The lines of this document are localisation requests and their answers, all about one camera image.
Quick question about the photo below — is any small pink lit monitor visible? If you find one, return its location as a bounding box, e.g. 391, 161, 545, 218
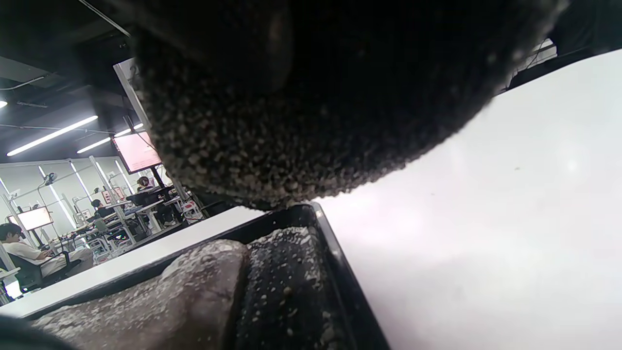
17, 207, 54, 231

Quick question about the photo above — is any long ceiling light strip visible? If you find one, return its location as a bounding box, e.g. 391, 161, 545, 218
7, 116, 98, 157

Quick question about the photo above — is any person's right hand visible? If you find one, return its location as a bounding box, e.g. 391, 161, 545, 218
131, 0, 569, 210

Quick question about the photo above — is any brown leather bag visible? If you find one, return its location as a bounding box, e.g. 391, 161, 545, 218
32, 238, 251, 350

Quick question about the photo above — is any short ceiling light strip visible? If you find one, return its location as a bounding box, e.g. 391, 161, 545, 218
77, 123, 144, 154

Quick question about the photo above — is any black plastic tray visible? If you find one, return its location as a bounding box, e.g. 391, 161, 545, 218
22, 202, 392, 350

